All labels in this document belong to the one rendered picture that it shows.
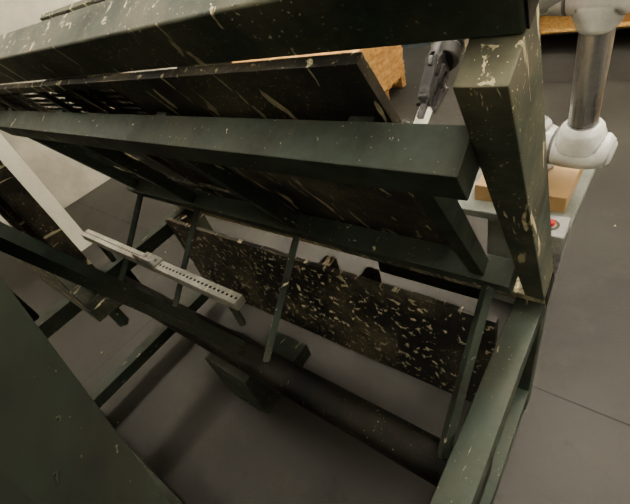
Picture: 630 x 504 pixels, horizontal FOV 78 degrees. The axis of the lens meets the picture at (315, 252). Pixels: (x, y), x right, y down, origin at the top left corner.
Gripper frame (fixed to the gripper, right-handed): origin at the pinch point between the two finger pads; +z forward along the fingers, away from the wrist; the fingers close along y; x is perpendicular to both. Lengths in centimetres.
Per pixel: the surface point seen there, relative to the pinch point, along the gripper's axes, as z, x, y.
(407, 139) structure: 22.0, -14.3, -29.8
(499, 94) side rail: 22, -28, -40
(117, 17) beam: 11, 42, -51
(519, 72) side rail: 19, -29, -39
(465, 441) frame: 70, -22, 47
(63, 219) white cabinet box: 59, 399, 99
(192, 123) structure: 21, 39, -30
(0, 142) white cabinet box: 14, 399, 26
